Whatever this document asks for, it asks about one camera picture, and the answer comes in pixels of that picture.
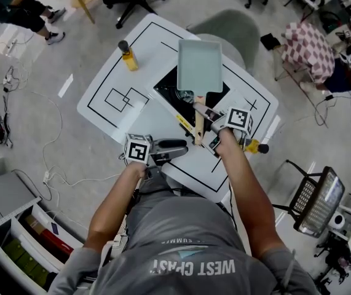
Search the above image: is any person's grey t-shirt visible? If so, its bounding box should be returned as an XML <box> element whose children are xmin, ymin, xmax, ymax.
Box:
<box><xmin>49</xmin><ymin>176</ymin><xmax>319</xmax><ymax>295</ymax></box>

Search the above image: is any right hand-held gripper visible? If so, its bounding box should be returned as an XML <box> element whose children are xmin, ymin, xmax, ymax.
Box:
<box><xmin>192</xmin><ymin>101</ymin><xmax>255</xmax><ymax>159</ymax></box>

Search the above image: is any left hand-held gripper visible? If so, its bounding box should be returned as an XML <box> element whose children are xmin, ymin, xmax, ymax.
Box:
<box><xmin>124</xmin><ymin>132</ymin><xmax>190</xmax><ymax>173</ymax></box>

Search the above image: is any white round camera device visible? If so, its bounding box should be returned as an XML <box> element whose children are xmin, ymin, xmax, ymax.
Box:
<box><xmin>328</xmin><ymin>213</ymin><xmax>347</xmax><ymax>230</ymax></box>

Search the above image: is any person's right forearm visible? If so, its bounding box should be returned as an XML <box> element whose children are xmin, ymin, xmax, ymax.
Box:
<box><xmin>216</xmin><ymin>129</ymin><xmax>285</xmax><ymax>259</ymax></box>

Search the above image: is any black metal mesh chair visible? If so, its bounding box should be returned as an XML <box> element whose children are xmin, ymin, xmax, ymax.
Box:
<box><xmin>272</xmin><ymin>159</ymin><xmax>346</xmax><ymax>238</ymax></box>

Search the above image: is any grey green shell chair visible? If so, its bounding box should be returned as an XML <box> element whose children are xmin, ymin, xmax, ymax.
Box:
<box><xmin>186</xmin><ymin>9</ymin><xmax>261</xmax><ymax>73</ymax></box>

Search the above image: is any red box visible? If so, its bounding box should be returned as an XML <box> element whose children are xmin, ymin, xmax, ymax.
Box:
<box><xmin>39</xmin><ymin>228</ymin><xmax>75</xmax><ymax>257</ymax></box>

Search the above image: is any white square table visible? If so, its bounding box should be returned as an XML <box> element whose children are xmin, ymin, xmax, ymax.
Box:
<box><xmin>76</xmin><ymin>12</ymin><xmax>280</xmax><ymax>204</ymax></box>

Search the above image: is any brown cardboard box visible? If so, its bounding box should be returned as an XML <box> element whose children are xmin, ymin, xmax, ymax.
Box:
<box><xmin>23</xmin><ymin>214</ymin><xmax>46</xmax><ymax>235</ymax></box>

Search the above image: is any black flat pad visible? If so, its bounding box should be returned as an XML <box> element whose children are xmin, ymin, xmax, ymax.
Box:
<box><xmin>260</xmin><ymin>33</ymin><xmax>283</xmax><ymax>51</ymax></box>

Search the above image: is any pink checkered cloth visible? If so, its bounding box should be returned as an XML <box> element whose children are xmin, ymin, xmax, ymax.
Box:
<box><xmin>282</xmin><ymin>22</ymin><xmax>336</xmax><ymax>84</ymax></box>

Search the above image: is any grey cabinet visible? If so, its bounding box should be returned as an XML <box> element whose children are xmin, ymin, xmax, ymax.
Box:
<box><xmin>0</xmin><ymin>171</ymin><xmax>43</xmax><ymax>238</ymax></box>

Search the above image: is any teal rectangular pan wooden handle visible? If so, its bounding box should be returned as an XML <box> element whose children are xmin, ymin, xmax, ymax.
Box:
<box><xmin>176</xmin><ymin>38</ymin><xmax>224</xmax><ymax>147</ymax></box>

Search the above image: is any green box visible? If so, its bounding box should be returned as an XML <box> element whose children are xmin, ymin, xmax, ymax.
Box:
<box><xmin>2</xmin><ymin>238</ymin><xmax>22</xmax><ymax>259</ymax></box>
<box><xmin>27</xmin><ymin>264</ymin><xmax>50</xmax><ymax>287</ymax></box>
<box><xmin>15</xmin><ymin>252</ymin><xmax>36</xmax><ymax>272</ymax></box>

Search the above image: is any person's left forearm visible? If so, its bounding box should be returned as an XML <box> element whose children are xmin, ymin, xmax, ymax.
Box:
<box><xmin>82</xmin><ymin>161</ymin><xmax>150</xmax><ymax>251</ymax></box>

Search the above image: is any yellow oil bottle black cap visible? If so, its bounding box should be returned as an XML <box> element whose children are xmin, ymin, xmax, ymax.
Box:
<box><xmin>117</xmin><ymin>40</ymin><xmax>139</xmax><ymax>72</ymax></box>
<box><xmin>243</xmin><ymin>138</ymin><xmax>270</xmax><ymax>155</ymax></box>

